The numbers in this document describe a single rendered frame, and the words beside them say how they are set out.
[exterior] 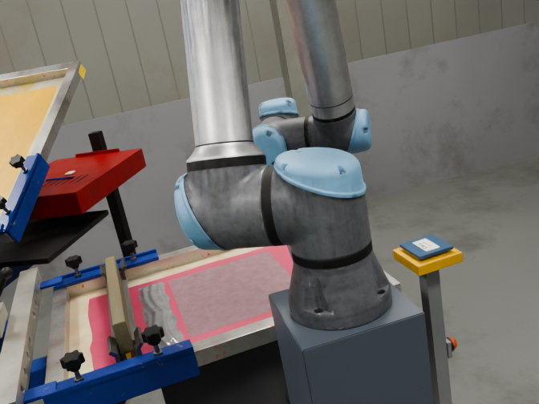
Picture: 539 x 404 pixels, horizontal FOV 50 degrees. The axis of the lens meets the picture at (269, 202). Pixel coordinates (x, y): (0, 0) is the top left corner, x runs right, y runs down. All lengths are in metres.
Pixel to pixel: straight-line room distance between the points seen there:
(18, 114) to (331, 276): 1.71
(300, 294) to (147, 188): 3.53
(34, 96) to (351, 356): 1.79
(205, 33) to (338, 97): 0.26
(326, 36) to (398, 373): 0.51
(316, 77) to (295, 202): 0.26
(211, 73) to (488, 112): 4.41
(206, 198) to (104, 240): 3.62
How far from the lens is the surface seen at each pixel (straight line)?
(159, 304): 1.55
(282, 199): 0.77
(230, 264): 1.68
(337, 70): 0.96
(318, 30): 0.92
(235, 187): 0.80
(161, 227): 4.40
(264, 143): 1.02
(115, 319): 1.32
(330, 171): 0.75
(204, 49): 0.84
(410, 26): 4.72
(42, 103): 2.30
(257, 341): 1.28
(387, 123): 4.69
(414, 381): 0.89
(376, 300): 0.83
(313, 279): 0.81
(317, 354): 0.80
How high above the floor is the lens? 1.64
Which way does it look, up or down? 19 degrees down
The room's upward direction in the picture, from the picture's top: 11 degrees counter-clockwise
